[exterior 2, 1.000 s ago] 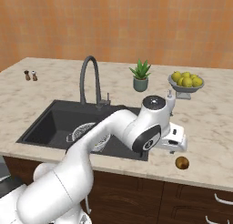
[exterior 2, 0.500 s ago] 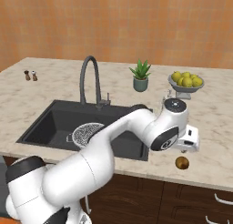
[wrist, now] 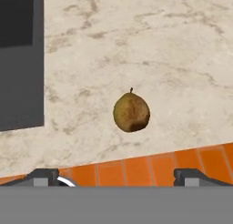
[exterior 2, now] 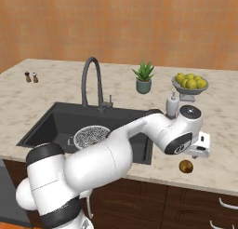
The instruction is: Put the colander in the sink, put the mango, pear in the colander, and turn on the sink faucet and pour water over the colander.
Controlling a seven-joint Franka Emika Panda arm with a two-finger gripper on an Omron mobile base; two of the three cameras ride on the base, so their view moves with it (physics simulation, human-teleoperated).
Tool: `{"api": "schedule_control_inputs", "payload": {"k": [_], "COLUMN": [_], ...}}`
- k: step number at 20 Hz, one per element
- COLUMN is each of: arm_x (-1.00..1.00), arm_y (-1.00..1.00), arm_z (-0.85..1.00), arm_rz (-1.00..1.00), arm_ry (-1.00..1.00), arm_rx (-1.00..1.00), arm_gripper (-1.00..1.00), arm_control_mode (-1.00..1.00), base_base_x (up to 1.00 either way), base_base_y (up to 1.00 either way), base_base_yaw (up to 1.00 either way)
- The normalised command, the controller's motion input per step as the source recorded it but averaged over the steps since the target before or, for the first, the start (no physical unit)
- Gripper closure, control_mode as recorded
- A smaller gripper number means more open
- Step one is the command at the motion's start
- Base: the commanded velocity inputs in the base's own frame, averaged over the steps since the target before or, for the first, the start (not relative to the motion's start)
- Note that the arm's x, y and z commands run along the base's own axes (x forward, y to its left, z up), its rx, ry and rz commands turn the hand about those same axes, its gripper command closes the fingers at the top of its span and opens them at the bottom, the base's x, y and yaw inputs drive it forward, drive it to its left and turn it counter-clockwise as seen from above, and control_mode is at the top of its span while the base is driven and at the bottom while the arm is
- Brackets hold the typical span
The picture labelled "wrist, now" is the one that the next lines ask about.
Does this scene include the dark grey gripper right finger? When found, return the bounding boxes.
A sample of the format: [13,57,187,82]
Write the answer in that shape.
[173,168,231,188]

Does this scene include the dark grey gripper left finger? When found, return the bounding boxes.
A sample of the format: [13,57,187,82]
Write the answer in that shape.
[8,168,60,188]

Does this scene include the brown-green pear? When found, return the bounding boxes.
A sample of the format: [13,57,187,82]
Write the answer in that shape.
[113,87,151,133]

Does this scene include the dark grey sink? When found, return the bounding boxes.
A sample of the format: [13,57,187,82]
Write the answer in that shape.
[0,0,46,132]

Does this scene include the white curved handle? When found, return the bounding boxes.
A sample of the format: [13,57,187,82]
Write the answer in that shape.
[56,176,76,188]

